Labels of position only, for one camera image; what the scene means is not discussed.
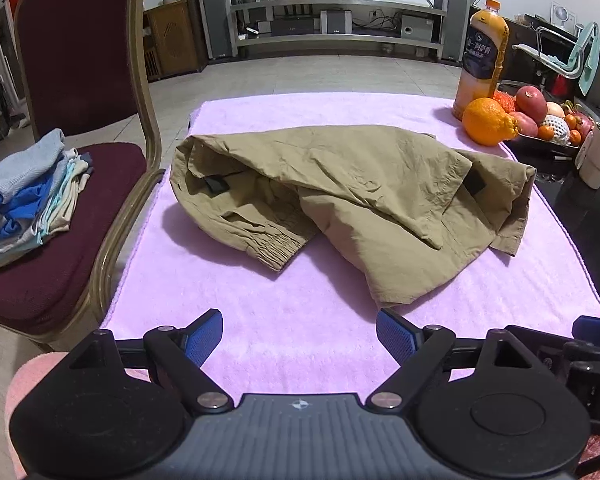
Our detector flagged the small white fan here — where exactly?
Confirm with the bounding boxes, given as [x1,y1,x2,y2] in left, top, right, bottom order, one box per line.
[550,2,579,31]

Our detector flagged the orange juice bottle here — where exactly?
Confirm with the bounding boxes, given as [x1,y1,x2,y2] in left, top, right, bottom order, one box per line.
[452,0,510,122]

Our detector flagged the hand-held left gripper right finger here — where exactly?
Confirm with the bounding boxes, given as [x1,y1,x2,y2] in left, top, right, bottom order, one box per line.
[365,307,528,412]

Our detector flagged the mint green chair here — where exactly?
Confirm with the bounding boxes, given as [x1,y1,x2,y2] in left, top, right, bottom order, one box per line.
[512,22,600,99]

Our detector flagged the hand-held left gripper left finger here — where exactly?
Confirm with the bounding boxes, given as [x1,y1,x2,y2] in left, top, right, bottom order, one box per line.
[67,308,233,415]

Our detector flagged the reddish apple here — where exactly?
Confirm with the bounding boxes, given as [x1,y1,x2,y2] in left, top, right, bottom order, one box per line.
[510,110,539,137]

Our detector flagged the silver audio box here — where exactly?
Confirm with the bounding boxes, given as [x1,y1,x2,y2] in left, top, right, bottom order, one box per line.
[320,9,354,34]

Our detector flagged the dragon fruit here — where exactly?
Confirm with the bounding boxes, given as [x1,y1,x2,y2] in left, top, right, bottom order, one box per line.
[574,109,597,137]

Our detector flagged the grey tv stand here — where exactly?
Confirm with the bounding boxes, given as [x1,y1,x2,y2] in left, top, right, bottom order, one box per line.
[229,0,448,62]

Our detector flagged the white cup with plant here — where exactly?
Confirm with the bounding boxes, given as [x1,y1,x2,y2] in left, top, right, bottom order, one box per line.
[578,121,600,190]

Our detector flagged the large orange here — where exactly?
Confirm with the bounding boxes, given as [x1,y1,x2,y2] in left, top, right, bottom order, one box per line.
[462,97,521,147]

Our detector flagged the dark fruit tray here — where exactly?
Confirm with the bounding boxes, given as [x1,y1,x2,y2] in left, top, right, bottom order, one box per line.
[505,130,582,159]

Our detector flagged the black audio device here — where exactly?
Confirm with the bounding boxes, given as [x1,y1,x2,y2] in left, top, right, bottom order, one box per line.
[270,16,317,37]

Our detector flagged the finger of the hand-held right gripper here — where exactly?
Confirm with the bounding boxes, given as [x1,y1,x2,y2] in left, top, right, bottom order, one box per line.
[509,325,572,368]
[562,315,600,361]

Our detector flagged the stack of folded clothes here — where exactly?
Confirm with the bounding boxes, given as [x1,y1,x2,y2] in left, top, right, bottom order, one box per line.
[0,128,94,268]

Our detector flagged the tall grey speaker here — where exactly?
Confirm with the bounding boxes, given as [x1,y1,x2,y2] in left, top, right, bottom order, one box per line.
[431,0,475,64]
[194,0,237,61]

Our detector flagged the wooden cabinet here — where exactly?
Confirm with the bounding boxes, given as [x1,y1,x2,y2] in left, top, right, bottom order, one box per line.
[142,0,209,82]

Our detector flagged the pink towel mat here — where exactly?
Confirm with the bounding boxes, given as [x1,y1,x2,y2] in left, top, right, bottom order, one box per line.
[100,92,600,411]

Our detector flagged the fruit in white foam net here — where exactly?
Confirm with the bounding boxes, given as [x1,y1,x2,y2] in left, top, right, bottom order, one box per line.
[540,115,572,147]

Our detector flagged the maroon chair with gold frame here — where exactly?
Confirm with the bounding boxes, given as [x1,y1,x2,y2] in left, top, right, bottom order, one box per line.
[0,0,168,353]

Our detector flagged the khaki cargo pants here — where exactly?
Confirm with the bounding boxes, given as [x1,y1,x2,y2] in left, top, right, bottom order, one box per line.
[171,125,537,308]

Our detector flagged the small silver speaker box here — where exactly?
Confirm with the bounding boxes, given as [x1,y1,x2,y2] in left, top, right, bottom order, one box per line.
[400,14,434,39]

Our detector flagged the red apple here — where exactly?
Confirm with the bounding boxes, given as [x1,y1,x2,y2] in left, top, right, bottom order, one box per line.
[515,86,548,125]

